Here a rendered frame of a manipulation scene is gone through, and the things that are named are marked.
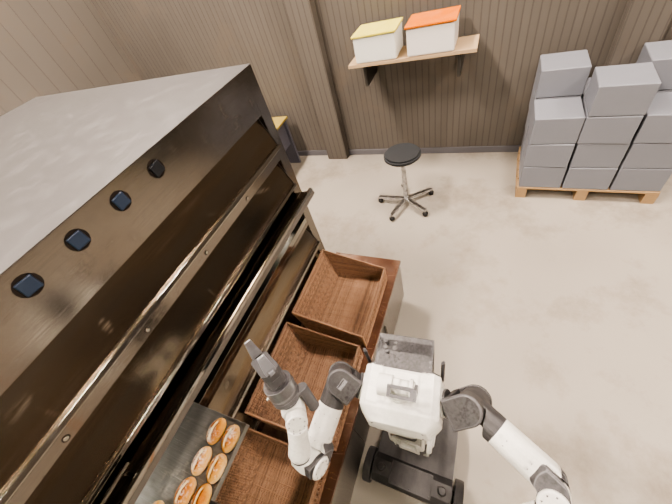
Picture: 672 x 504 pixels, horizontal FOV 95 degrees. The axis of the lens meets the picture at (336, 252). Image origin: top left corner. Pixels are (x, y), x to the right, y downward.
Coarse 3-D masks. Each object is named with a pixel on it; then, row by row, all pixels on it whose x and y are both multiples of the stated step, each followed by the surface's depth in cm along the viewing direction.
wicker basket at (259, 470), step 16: (256, 432) 160; (240, 448) 162; (256, 448) 172; (272, 448) 174; (240, 464) 161; (256, 464) 170; (272, 464) 169; (288, 464) 167; (224, 480) 153; (240, 480) 161; (256, 480) 166; (272, 480) 165; (288, 480) 163; (304, 480) 161; (320, 480) 153; (240, 496) 160; (256, 496) 161; (272, 496) 160; (288, 496) 158; (304, 496) 157; (320, 496) 155
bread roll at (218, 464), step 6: (216, 456) 119; (222, 456) 119; (210, 462) 118; (216, 462) 117; (222, 462) 118; (210, 468) 116; (216, 468) 116; (222, 468) 117; (210, 474) 115; (216, 474) 115; (210, 480) 115; (216, 480) 115
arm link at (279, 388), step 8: (264, 352) 92; (256, 360) 90; (272, 360) 87; (256, 368) 87; (280, 368) 85; (264, 376) 83; (272, 376) 82; (280, 376) 86; (288, 376) 91; (264, 384) 89; (272, 384) 85; (280, 384) 86; (288, 384) 88; (264, 392) 89; (272, 392) 88; (280, 392) 87; (288, 392) 88; (272, 400) 88; (280, 400) 88
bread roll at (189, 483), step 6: (186, 480) 116; (192, 480) 117; (180, 486) 114; (186, 486) 114; (192, 486) 115; (180, 492) 113; (186, 492) 113; (192, 492) 115; (174, 498) 113; (180, 498) 112; (186, 498) 113
